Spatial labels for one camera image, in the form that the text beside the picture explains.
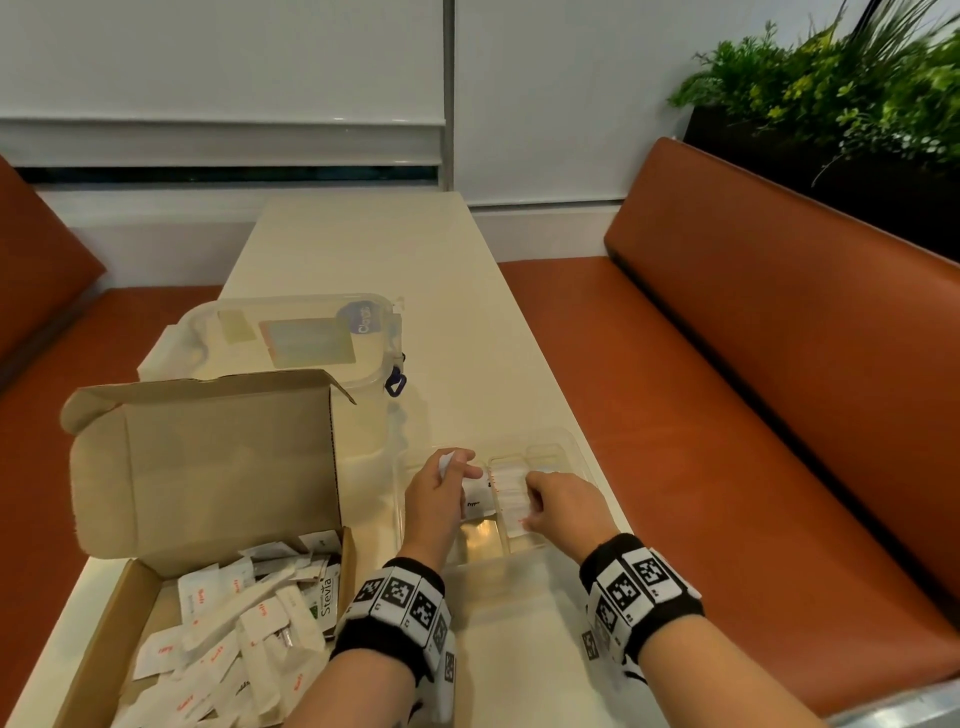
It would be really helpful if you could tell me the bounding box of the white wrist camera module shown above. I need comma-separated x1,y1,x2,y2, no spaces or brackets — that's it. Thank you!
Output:
581,622,651,685
431,637,458,723

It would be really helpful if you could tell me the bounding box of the grey window frame post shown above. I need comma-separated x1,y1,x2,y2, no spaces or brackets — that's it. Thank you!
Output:
437,0,457,193

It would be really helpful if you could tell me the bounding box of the person's left forearm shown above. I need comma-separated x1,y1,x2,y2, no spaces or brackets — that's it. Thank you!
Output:
281,648,418,728

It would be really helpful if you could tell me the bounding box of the brown cardboard box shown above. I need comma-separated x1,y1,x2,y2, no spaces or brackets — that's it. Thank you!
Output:
52,368,358,728

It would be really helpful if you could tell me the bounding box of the person's left hand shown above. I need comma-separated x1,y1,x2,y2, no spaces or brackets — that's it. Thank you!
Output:
402,448,485,575

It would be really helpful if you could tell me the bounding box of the person's right hand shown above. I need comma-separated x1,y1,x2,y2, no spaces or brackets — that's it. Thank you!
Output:
522,470,622,565

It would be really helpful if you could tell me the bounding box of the pile of white sachets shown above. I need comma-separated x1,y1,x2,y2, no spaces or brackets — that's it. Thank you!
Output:
112,528,348,728

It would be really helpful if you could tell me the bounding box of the clear lidded plastic container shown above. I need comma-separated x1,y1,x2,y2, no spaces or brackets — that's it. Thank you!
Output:
137,293,409,451

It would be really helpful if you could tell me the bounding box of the black wristband with marker tiles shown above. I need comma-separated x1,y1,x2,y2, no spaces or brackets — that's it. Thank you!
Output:
329,557,457,684
578,533,706,665

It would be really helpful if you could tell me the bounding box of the black planter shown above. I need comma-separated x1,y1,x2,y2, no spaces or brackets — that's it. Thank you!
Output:
683,104,960,264

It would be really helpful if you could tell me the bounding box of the white roller blind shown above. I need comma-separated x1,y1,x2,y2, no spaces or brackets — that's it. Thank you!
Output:
0,0,449,168

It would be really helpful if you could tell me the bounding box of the person's right forearm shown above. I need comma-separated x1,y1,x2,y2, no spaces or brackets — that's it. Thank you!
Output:
637,611,826,728

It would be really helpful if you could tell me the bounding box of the clear compartment tray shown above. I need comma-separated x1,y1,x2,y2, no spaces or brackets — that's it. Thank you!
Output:
393,428,610,580

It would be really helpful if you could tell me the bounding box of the green leafy plant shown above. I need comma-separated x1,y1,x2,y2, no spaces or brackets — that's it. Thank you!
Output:
667,0,960,165

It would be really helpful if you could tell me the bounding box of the grey metal bar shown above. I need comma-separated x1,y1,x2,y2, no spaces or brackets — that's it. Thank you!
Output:
824,678,960,728

